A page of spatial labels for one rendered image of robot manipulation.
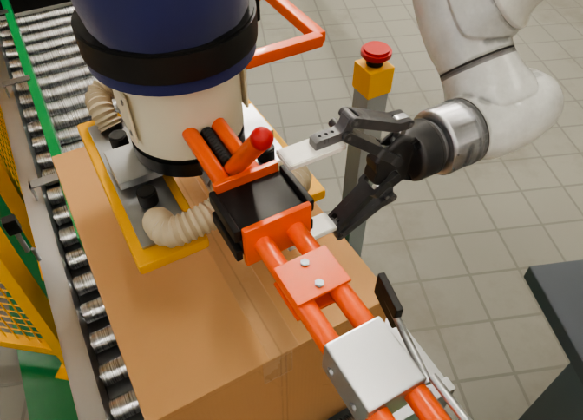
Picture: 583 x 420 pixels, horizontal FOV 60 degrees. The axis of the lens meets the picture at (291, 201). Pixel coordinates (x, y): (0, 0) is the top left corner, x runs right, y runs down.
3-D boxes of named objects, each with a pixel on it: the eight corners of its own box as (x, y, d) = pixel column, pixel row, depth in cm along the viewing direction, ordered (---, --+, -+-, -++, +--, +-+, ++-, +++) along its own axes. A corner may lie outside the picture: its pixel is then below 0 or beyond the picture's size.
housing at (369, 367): (317, 367, 48) (319, 345, 45) (376, 335, 50) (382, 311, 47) (359, 435, 44) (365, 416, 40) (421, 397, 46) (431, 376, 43)
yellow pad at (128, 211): (79, 133, 87) (69, 109, 83) (135, 115, 90) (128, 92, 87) (140, 277, 67) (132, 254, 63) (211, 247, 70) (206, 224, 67)
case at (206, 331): (104, 271, 131) (50, 156, 101) (244, 214, 144) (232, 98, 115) (191, 501, 95) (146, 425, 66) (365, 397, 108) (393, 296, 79)
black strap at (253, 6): (62, 20, 68) (51, -10, 65) (219, -17, 76) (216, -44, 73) (108, 109, 55) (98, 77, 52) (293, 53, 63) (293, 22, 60)
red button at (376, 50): (353, 60, 116) (355, 44, 113) (378, 52, 118) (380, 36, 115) (370, 75, 112) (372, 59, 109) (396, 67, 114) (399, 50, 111)
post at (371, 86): (330, 296, 189) (353, 60, 116) (344, 288, 192) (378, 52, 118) (339, 310, 185) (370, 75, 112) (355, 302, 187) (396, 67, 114)
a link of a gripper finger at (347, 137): (398, 169, 61) (405, 160, 61) (345, 145, 53) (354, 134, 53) (379, 150, 64) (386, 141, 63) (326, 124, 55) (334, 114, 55)
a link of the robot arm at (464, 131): (477, 176, 68) (442, 192, 66) (432, 138, 73) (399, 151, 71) (497, 122, 61) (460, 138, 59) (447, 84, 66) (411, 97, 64)
